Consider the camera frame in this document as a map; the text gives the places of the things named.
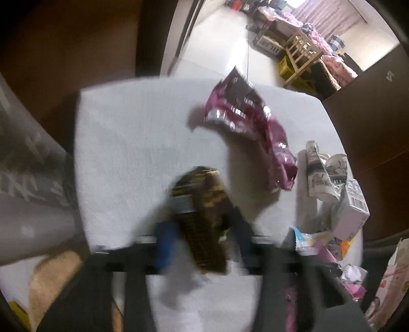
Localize white crumpled tissue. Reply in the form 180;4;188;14
341;264;368;284

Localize wooden chair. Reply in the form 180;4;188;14
284;30;325;90

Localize brown gold snack wrapper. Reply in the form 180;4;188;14
169;166;235;275

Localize yellow plastic crate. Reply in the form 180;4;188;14
277;57;315;91

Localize white black printed paper bag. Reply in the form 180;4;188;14
305;140;349;202

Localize person's leg in grey pants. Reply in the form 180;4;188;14
0;73;84;266

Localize beige fuzzy cushion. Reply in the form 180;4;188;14
28;251;123;332

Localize brown wooden wardrobe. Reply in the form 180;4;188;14
0;0;205;152

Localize brown wooden cabinet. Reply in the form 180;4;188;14
322;41;409;241

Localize bed with pink blanket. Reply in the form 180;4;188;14
257;6;359;98

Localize magenta foil snack bag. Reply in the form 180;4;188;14
204;65;298;192

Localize white pink printed plastic bag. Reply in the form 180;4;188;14
364;238;409;332

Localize yellow and white carton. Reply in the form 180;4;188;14
331;179;370;257

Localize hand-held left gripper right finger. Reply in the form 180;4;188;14
231;207;363;332

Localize slatted storage crate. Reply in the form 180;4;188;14
255;33;286;57

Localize pink curtain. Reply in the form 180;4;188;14
292;0;369;36

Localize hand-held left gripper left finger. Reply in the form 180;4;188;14
48;222;179;332

